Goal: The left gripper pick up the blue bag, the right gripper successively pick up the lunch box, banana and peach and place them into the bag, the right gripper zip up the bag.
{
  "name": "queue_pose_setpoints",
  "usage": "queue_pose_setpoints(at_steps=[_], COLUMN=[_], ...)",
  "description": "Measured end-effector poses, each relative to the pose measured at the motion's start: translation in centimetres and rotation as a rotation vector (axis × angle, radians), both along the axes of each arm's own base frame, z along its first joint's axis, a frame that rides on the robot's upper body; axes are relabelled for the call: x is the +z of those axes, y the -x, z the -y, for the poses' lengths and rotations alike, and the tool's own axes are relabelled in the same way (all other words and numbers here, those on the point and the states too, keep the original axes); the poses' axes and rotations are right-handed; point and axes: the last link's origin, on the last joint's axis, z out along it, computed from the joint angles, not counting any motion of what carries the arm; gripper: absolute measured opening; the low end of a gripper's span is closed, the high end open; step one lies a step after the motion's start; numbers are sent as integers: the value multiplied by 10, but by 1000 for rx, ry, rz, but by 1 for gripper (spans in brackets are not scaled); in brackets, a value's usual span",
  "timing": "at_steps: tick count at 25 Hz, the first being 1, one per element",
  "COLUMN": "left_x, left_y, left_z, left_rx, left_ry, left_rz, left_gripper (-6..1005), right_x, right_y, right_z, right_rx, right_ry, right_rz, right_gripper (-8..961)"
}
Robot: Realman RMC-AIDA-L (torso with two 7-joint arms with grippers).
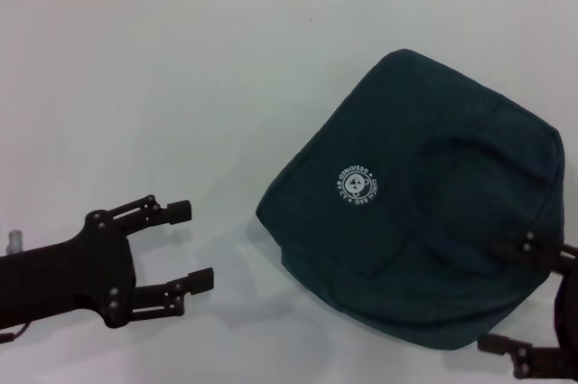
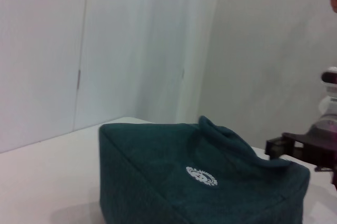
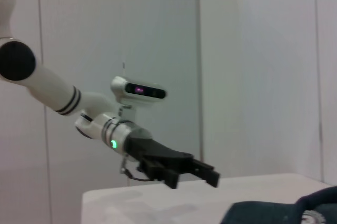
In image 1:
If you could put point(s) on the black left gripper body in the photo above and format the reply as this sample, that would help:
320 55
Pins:
68 280

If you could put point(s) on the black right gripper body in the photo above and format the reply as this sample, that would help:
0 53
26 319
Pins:
569 311

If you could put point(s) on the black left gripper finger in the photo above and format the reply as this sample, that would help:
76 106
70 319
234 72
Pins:
198 280
178 212

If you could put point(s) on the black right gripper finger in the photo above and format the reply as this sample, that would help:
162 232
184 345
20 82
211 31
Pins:
542 253
542 361

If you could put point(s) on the dark teal insulated lunch bag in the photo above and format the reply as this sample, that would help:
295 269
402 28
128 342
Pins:
406 221

